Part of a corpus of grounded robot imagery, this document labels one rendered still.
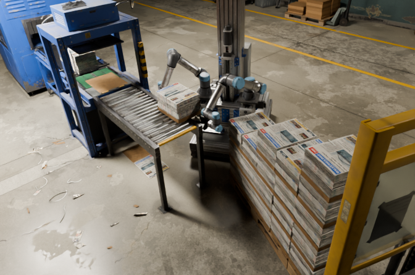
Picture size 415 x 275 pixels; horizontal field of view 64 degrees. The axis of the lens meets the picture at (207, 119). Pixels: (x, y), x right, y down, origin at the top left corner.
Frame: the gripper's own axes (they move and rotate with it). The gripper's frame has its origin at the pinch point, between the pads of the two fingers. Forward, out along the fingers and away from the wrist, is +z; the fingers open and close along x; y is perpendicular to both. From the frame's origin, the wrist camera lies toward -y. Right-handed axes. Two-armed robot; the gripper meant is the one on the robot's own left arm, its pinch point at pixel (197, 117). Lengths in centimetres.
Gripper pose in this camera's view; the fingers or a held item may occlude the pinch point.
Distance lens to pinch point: 339.9
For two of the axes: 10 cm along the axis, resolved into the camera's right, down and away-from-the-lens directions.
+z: -6.4, -3.9, 6.6
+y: -0.5, -8.4, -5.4
